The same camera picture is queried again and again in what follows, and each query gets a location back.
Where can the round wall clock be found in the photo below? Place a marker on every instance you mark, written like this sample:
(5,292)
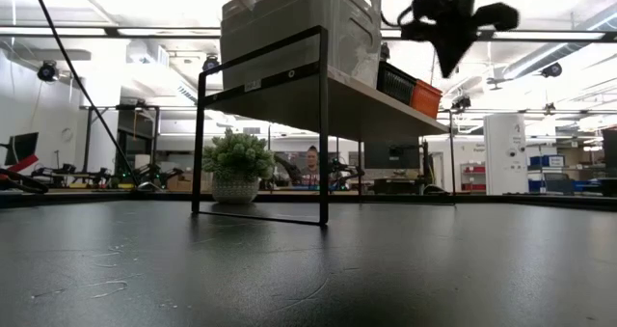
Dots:
(66,134)

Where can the black ceiling camera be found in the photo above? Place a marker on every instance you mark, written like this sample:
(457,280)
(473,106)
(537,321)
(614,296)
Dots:
(210,64)
(552,70)
(48,71)
(462,102)

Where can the green plant in white pot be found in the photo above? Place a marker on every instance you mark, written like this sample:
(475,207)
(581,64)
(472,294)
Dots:
(238,163)

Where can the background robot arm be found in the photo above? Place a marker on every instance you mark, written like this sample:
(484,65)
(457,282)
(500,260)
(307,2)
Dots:
(154,172)
(289,165)
(72,172)
(344,168)
(24,184)

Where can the red bar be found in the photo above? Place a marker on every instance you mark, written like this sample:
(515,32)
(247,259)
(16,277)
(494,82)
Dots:
(26,163)

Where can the orange mesh basket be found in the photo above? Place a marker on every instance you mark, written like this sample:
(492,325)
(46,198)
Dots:
(428,84)
(426,106)

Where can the black table mat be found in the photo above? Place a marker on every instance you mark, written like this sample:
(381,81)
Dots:
(308,269)

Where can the dark background desk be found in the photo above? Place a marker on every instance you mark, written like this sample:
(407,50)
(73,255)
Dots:
(559,184)

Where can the person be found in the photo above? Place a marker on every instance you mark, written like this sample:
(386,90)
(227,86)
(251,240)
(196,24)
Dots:
(312,165)

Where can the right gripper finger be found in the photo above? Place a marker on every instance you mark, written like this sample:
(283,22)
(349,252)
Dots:
(460,45)
(443,52)

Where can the blue storage bins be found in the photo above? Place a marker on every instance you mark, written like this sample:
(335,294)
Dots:
(547,160)

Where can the black metal stand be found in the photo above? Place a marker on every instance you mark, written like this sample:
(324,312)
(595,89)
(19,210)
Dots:
(120,107)

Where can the silver ceiling duct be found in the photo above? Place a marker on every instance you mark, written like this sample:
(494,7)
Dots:
(569,37)

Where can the white pillar with dome cameras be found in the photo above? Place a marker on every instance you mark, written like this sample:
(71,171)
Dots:
(503,172)

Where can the rack with red bins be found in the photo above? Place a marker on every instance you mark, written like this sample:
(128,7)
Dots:
(474,169)

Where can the black wall screen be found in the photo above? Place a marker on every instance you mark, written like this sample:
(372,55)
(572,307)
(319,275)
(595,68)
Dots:
(390,154)

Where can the black slotted basket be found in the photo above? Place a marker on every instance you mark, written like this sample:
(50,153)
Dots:
(395,86)

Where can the white ceiling unit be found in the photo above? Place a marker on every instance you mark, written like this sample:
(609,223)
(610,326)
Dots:
(147,52)

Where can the black monitor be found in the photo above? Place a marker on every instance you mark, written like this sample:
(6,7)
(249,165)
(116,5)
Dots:
(21,147)

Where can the wood shelf with black frame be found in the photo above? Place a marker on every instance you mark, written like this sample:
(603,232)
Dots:
(356,110)

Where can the ceiling light strip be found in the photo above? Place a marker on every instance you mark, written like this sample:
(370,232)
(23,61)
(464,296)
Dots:
(549,35)
(53,31)
(169,31)

